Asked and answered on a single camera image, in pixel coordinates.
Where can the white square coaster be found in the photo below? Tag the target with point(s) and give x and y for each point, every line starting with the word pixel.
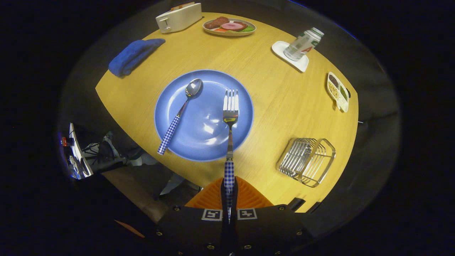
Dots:
pixel 280 48

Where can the green lettuce leaf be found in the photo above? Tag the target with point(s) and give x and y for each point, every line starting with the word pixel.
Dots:
pixel 249 29

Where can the pink ham slice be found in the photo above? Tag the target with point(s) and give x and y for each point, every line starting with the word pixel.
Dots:
pixel 231 26

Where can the grey food plate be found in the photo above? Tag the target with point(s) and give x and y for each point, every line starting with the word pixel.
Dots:
pixel 231 33

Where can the brown toast slice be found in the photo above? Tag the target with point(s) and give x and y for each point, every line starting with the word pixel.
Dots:
pixel 182 5

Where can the brown meat piece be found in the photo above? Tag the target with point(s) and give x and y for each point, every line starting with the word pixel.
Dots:
pixel 216 22

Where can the black table clamp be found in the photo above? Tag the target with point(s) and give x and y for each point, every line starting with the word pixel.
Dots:
pixel 296 204
pixel 314 207

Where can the white-edged flat panel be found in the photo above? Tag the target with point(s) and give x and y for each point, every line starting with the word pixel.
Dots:
pixel 76 153

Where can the white toaster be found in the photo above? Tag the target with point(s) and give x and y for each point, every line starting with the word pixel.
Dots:
pixel 183 17

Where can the black backdrop cloth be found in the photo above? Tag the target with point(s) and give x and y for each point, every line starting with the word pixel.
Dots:
pixel 376 106

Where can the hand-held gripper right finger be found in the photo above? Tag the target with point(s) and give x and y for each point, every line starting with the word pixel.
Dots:
pixel 270 227

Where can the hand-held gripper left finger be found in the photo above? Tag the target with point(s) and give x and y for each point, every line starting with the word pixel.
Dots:
pixel 192 227

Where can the white bottle green cap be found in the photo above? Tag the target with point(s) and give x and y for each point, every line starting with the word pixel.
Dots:
pixel 302 44

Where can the white divided bean dish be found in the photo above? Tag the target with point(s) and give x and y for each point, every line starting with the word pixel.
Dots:
pixel 337 93

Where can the blue round plate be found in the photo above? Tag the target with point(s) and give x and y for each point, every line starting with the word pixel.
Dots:
pixel 206 131

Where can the blue folded towel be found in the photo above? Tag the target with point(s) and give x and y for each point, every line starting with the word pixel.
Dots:
pixel 135 57

